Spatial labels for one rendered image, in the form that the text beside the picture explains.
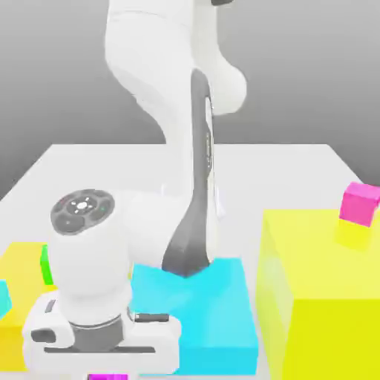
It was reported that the large lemon yellow box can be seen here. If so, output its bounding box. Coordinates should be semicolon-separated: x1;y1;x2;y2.
256;209;380;380

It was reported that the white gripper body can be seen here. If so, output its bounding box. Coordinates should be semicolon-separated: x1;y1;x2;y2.
22;318;183;376

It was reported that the large golden yellow box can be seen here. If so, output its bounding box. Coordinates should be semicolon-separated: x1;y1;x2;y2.
0;241;58;373

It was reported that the small pink cube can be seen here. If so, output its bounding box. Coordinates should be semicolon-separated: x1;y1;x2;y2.
338;181;380;229

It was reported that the large cyan box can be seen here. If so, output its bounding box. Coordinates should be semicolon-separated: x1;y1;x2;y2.
128;257;260;377

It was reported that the small yellow cube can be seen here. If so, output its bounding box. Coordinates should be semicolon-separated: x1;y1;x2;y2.
334;218;374;252

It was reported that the small green cube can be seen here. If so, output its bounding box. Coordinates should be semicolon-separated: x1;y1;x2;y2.
39;244;55;286

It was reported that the small cyan cube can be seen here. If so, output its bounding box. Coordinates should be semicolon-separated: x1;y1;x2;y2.
0;278;13;321

